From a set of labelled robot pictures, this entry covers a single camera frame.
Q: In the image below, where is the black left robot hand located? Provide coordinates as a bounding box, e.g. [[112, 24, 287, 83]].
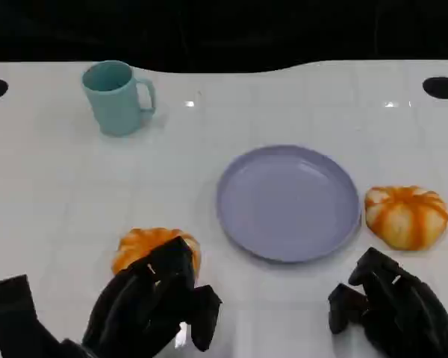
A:
[[81, 235, 223, 358]]

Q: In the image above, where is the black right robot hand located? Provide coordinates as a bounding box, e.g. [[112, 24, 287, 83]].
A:
[[327, 246, 448, 358]]

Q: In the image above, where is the orange white toy bread roll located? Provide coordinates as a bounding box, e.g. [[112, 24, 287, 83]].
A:
[[364, 185, 448, 251], [111, 227, 202, 280]]

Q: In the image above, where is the lilac plate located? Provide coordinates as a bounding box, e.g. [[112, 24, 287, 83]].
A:
[[215, 144, 361, 264]]

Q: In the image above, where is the pale green mug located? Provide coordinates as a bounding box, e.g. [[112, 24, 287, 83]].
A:
[[81, 60, 157, 137]]

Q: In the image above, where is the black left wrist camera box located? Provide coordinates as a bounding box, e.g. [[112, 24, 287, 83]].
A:
[[0, 274, 66, 358]]

